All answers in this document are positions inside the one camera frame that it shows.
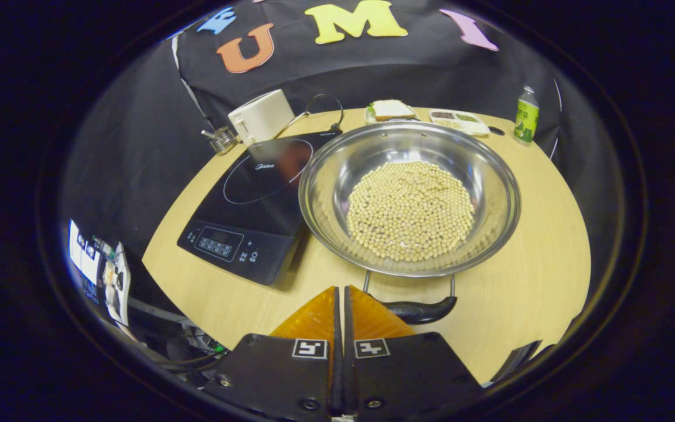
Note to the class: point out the divided tray of grains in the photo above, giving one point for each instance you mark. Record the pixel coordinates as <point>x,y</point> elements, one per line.
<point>459,120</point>

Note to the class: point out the sandwich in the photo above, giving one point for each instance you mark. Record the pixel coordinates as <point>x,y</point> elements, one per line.
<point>392,109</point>

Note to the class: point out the black induction cooktop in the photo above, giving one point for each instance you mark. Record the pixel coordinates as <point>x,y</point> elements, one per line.
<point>255,205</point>

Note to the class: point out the white toaster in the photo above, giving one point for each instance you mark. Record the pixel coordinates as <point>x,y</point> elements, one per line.
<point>261,117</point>

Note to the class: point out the green label drink bottle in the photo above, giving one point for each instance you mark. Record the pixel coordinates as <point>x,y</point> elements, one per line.
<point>527,117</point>

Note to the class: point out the white cluttered equipment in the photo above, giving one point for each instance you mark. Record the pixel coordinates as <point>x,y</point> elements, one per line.
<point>103,269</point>

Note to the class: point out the stainless steel pot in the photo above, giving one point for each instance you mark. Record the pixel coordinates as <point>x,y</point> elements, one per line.
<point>337,164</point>

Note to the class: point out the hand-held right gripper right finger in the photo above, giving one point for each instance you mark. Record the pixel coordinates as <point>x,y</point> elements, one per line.
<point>408,375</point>

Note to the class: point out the pile of soybeans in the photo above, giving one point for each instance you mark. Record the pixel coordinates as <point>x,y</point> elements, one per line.
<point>411,211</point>

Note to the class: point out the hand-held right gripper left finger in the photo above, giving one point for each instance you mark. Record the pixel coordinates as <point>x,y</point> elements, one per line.
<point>279,375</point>

